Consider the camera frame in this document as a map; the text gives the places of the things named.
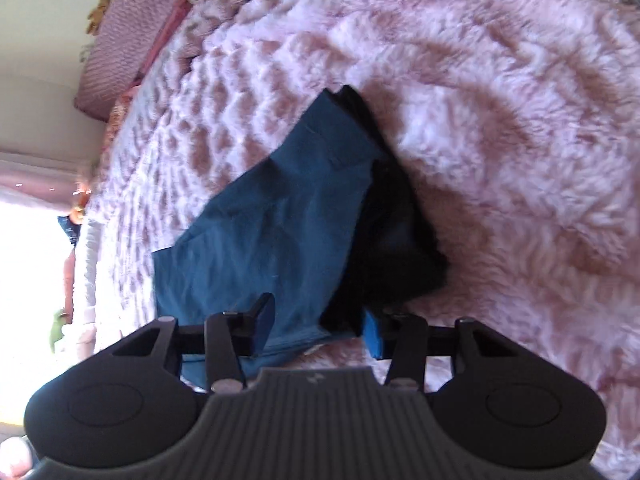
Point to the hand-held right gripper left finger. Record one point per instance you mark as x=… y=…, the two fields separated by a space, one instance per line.
x=263 y=327

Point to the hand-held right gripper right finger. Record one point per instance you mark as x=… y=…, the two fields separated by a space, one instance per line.
x=375 y=336

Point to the black pants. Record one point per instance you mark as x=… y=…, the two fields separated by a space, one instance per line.
x=295 y=230

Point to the green toy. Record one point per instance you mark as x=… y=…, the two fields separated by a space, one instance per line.
x=60 y=332

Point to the pink fluffy blanket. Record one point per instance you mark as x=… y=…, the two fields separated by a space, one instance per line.
x=450 y=135

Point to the dark blue patterned cloth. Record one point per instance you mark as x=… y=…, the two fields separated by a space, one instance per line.
x=69 y=227

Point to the orange plush toy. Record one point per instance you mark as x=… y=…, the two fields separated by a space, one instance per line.
x=80 y=195

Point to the pink textured pillow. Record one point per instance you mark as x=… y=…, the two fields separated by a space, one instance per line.
x=120 y=45

